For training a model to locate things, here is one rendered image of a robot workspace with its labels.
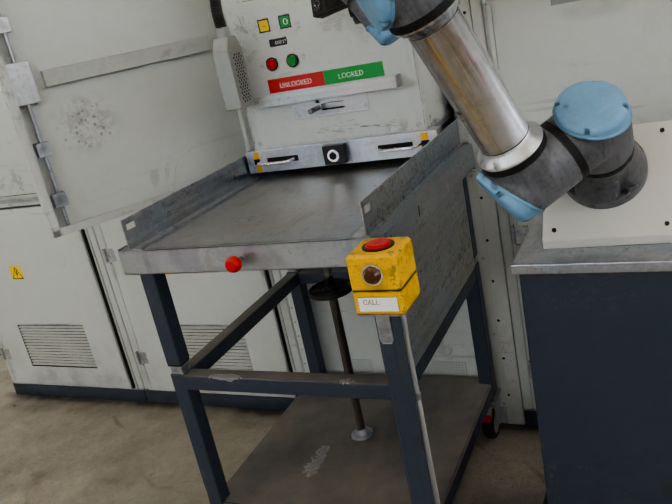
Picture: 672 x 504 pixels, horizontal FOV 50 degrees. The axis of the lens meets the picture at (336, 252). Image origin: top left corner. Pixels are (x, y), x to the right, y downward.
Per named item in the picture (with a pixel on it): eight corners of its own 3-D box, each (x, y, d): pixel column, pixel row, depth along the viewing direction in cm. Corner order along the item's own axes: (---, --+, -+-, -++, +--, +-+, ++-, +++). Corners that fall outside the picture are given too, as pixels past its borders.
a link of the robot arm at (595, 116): (651, 143, 123) (647, 98, 112) (587, 193, 124) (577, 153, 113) (602, 104, 130) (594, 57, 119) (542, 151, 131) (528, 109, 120)
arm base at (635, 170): (655, 140, 134) (652, 110, 125) (639, 213, 129) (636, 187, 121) (571, 135, 141) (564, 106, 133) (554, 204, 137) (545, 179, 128)
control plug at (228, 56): (242, 109, 180) (224, 37, 175) (225, 111, 183) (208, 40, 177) (257, 103, 187) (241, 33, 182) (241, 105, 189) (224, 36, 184)
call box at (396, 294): (405, 317, 107) (393, 253, 104) (356, 317, 110) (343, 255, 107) (421, 294, 114) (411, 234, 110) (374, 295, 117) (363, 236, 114)
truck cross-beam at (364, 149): (440, 154, 175) (436, 129, 173) (250, 173, 198) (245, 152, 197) (445, 148, 179) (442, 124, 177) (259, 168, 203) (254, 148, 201)
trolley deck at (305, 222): (389, 266, 131) (383, 235, 130) (125, 275, 158) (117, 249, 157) (475, 165, 188) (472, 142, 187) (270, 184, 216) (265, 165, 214)
